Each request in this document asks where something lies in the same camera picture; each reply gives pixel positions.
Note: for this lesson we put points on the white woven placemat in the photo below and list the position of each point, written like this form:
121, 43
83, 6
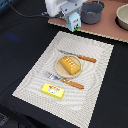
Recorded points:
77, 105

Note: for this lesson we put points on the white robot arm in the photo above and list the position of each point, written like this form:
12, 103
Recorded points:
53, 7

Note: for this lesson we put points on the knife with wooden handle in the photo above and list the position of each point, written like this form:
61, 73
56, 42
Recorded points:
79, 56

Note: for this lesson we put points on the orange bread loaf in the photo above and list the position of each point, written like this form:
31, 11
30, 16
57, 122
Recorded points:
69, 65

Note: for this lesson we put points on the dark grey cooking pot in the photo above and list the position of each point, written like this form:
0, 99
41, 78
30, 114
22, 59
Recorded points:
91, 12

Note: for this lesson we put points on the pink serving board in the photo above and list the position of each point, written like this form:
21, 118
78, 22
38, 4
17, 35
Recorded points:
107, 26

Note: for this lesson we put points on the small white milk carton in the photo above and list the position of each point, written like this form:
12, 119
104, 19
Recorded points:
73, 22

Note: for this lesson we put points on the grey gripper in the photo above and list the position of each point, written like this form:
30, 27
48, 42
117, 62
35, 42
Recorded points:
70, 7

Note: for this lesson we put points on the fork with wooden handle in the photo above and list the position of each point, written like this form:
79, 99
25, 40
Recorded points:
66, 81

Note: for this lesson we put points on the yellow butter box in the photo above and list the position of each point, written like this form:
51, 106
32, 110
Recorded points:
52, 90

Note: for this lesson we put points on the beige bowl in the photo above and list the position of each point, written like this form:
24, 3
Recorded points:
122, 15

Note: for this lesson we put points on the round beige plate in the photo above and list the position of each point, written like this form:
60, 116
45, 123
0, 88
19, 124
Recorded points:
62, 72

